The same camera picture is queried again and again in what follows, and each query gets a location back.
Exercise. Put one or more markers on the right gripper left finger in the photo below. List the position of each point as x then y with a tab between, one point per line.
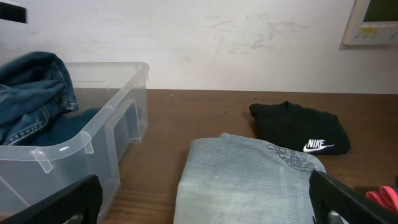
80	202

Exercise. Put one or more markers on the clear plastic storage container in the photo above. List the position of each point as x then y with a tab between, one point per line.
30	174

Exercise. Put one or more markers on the blue denim jeans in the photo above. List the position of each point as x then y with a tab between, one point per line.
35	89

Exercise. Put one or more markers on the light grey folded jeans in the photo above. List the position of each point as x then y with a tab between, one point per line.
234	179

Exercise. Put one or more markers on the dark teal shirt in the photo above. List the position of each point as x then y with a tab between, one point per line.
63	128

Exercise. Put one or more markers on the white wall control panel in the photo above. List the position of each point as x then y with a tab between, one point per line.
372	22

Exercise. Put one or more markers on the black shorts red grey waistband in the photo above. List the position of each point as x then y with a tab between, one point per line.
385	195

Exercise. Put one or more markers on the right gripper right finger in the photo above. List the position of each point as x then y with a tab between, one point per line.
334	202

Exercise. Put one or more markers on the black Nike folded garment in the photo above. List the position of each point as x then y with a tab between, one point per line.
302	129

